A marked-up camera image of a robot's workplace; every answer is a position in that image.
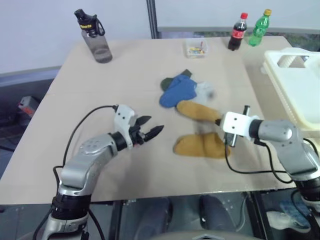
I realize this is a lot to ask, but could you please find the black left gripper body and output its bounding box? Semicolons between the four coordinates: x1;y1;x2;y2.
128;117;149;147

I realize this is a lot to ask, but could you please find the green soda bottle yellow cap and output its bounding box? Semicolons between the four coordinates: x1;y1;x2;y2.
247;8;273;48

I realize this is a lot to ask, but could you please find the white plastic basket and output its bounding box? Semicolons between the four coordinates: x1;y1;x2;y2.
263;47;320;139

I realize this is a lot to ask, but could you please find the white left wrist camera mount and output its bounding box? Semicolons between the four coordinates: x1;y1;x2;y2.
113;104;138;151

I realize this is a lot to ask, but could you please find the white and blue shoe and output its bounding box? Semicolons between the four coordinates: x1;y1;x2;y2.
265;201;312;234

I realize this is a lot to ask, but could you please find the mustard yellow sock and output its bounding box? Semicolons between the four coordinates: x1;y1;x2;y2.
173;132;232;160
176;100;223;123

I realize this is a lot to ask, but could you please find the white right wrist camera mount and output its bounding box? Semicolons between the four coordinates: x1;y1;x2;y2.
221;111;261;140

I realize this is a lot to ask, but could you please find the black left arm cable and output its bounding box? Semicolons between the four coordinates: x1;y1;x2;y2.
52;104;119;187

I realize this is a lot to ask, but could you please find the dark green sock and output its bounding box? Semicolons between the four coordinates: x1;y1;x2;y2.
160;69;194;92

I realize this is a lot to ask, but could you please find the grey water bottle black lid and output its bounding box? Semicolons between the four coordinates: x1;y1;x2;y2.
73;8;114;64

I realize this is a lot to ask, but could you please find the grey window frame post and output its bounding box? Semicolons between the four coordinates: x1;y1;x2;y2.
146;0;159;40

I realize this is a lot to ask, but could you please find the blue sock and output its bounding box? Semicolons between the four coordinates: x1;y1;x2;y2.
159;74;198;109

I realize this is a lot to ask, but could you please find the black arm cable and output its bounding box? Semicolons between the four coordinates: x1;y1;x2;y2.
52;104;119;187
224;139;320;184

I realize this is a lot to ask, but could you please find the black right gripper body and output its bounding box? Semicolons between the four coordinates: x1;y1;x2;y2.
224;105;251;149

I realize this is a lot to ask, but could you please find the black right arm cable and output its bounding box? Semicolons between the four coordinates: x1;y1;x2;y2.
224;139;320;184

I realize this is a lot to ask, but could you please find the white cable under table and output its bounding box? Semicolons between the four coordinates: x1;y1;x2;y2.
234;192;252;233

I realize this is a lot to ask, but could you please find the clear box of coloured pins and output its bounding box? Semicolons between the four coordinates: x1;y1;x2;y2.
185;38;209;59

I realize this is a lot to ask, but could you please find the cola bottle red cap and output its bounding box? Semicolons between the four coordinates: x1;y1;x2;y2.
227;12;249;52

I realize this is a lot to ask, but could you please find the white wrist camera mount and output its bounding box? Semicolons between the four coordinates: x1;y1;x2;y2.
221;111;261;140
113;104;138;151

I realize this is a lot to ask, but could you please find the light grey sock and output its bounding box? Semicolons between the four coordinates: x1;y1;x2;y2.
193;80;217;104

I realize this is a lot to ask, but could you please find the grey robot torso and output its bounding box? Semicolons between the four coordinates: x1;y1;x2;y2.
157;229;253;240

